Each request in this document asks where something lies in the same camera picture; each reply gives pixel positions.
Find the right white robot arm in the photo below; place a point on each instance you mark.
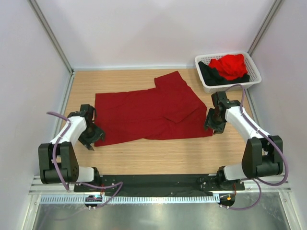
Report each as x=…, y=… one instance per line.
x=263, y=154

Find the black shirt in basket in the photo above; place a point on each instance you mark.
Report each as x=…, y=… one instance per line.
x=212, y=78

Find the white slotted cable duct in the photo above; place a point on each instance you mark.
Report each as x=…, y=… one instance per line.
x=96, y=199

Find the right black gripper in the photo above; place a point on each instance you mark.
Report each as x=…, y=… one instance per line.
x=219, y=129

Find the white plastic basket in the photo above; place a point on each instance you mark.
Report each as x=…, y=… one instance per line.
x=253, y=72

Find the bright red shirt in basket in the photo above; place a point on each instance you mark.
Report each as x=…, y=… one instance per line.
x=231, y=67

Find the left aluminium corner post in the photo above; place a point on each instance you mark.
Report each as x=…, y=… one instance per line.
x=48, y=30

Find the dark red t-shirt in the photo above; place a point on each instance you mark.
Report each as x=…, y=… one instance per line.
x=170, y=110

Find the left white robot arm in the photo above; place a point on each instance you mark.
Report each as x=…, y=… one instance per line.
x=57, y=159

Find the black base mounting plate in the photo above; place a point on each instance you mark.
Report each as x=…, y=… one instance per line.
x=169, y=185

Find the aluminium front frame rail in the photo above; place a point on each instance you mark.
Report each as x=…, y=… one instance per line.
x=37, y=188

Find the aluminium corner post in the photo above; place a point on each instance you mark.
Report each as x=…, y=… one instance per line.
x=265, y=25
x=48, y=30

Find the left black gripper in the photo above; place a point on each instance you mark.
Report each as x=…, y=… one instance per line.
x=88, y=142

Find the right aluminium corner post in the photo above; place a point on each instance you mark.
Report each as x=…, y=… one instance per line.
x=265, y=25

